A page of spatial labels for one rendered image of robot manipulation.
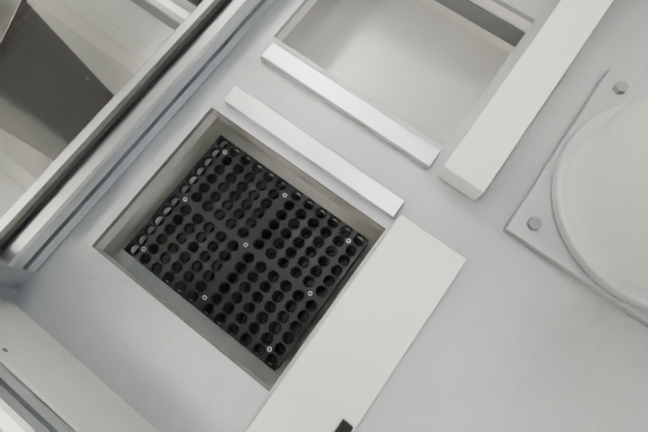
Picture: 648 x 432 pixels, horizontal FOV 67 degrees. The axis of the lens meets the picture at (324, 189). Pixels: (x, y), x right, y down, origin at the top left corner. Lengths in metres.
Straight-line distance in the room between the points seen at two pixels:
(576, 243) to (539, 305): 0.07
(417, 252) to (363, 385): 0.14
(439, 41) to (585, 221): 0.36
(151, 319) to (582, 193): 0.44
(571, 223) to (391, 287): 0.19
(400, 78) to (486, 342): 0.38
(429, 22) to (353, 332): 0.47
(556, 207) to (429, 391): 0.22
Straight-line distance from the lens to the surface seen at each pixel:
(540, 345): 0.55
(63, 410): 0.47
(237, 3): 0.60
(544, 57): 0.60
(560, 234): 0.56
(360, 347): 0.50
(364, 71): 0.73
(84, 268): 0.58
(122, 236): 0.69
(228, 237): 0.58
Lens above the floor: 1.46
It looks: 74 degrees down
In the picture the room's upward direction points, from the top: 5 degrees counter-clockwise
